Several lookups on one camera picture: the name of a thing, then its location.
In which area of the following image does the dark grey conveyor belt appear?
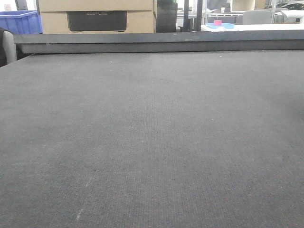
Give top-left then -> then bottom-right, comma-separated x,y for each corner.
0,50 -> 304,228

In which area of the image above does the pink box on tray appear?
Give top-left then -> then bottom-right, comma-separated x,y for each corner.
213,20 -> 222,26

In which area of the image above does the large brown cardboard box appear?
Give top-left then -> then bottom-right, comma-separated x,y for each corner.
37,0 -> 157,34

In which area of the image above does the light blue tray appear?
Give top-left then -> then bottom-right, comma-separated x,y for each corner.
206,22 -> 235,29

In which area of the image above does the white table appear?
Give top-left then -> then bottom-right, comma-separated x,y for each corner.
201,24 -> 304,32

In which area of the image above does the blue plastic crate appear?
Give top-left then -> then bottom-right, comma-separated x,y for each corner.
0,10 -> 43,34

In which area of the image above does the black vertical post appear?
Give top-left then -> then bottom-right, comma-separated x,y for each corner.
194,0 -> 203,32

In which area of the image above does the black conveyor side rail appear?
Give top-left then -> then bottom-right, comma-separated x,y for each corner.
13,30 -> 304,54

